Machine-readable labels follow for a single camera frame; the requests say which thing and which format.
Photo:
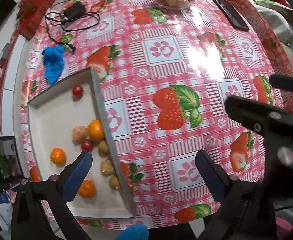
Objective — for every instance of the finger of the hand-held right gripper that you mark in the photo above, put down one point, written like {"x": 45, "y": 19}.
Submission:
{"x": 251, "y": 112}
{"x": 289, "y": 83}

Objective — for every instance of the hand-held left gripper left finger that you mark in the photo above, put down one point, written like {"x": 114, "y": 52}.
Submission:
{"x": 79, "y": 172}

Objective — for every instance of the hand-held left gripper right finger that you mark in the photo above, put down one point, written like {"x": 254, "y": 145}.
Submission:
{"x": 211, "y": 177}

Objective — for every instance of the orange mandarin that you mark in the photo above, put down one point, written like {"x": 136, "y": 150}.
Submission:
{"x": 87, "y": 189}
{"x": 96, "y": 130}
{"x": 58, "y": 156}

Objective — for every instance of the red cherry tomato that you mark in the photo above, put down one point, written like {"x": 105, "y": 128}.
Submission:
{"x": 86, "y": 145}
{"x": 77, "y": 90}

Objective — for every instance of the husked golden berry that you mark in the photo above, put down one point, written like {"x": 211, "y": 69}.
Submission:
{"x": 107, "y": 167}
{"x": 79, "y": 135}

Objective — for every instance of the yellow golden berry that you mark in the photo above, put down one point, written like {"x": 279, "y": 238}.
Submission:
{"x": 103, "y": 147}
{"x": 114, "y": 182}

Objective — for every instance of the white shallow tray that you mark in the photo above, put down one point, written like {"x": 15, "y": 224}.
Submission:
{"x": 56, "y": 120}

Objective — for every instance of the person's left hand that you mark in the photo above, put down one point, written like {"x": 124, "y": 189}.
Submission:
{"x": 132, "y": 233}

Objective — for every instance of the grey cloth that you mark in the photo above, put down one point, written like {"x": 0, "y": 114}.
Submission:
{"x": 276, "y": 25}

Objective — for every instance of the glass door cabinet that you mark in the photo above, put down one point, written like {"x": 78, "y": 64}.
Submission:
{"x": 1, "y": 160}

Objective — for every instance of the black smartphone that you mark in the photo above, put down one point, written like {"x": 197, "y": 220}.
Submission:
{"x": 230, "y": 13}

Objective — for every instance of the blue crumpled cloth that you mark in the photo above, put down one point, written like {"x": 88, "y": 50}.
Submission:
{"x": 52, "y": 63}

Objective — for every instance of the strawberry print plastic tablecloth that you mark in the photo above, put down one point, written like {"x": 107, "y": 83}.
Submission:
{"x": 166, "y": 27}

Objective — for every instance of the black power adapter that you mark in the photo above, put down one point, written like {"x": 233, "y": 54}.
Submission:
{"x": 74, "y": 11}

